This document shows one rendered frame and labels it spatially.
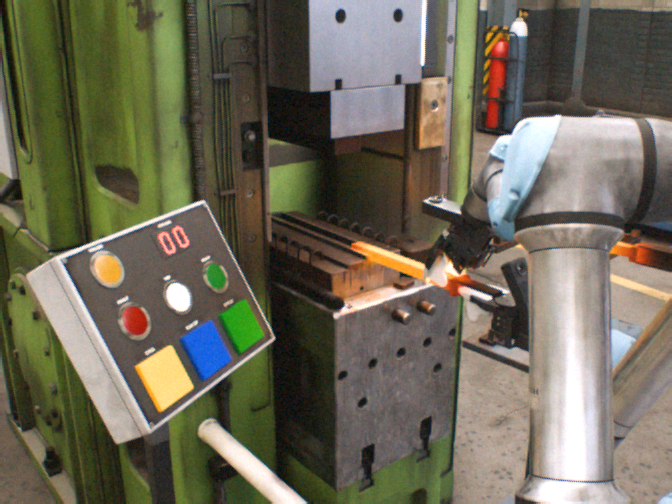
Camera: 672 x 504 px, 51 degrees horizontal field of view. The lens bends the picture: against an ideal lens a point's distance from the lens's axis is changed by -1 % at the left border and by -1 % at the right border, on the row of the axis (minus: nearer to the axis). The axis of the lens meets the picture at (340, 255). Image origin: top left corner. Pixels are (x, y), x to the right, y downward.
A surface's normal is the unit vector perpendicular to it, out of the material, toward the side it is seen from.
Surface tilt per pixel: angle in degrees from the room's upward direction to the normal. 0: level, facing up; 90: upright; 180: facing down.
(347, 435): 90
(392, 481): 90
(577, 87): 90
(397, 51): 90
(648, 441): 0
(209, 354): 60
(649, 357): 78
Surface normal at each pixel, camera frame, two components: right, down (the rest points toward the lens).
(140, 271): 0.77, -0.34
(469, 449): 0.00, -0.94
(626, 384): -0.74, 0.03
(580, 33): -0.83, 0.18
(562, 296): -0.44, -0.16
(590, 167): -0.01, -0.12
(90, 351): -0.45, 0.30
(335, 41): 0.62, 0.26
